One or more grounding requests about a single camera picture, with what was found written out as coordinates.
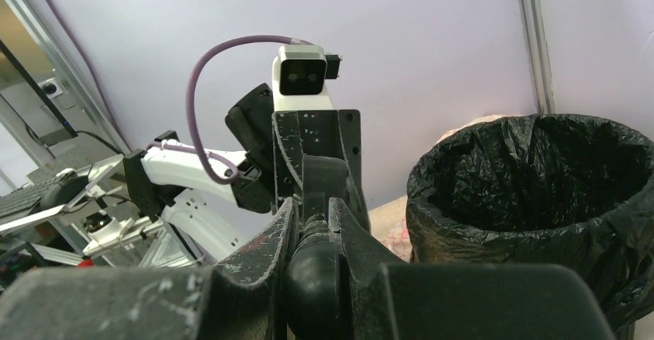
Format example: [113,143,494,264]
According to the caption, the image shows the black bag lined bin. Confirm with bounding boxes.
[406,114,653,330]

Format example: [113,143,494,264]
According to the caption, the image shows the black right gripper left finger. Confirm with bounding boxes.
[1,198,298,339]

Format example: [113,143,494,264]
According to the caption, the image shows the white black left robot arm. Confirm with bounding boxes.
[83,84,370,261]

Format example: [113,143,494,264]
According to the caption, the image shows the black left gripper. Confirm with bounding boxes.
[225,84,370,230]

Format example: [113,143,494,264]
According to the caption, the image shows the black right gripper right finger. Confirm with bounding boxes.
[329,197,614,339]

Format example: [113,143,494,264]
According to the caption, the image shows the black litter scoop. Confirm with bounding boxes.
[283,155,349,339]

